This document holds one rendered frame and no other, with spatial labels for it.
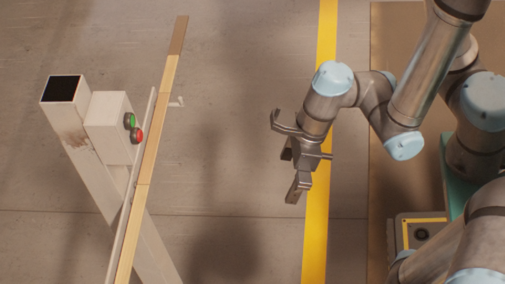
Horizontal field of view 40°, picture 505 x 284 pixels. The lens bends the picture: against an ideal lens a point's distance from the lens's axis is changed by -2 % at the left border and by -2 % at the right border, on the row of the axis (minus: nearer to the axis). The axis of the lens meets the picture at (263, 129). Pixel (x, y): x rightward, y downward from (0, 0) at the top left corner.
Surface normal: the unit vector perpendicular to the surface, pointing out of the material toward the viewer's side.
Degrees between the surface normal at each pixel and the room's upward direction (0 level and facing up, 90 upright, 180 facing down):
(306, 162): 82
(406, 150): 90
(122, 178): 90
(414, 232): 0
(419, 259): 71
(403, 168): 0
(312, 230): 0
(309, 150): 24
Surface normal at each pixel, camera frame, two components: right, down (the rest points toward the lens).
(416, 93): -0.40, 0.58
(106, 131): -0.10, 0.79
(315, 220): -0.12, -0.61
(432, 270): -0.77, 0.47
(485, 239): -0.51, -0.68
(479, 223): -0.71, -0.64
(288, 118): 0.27, -0.70
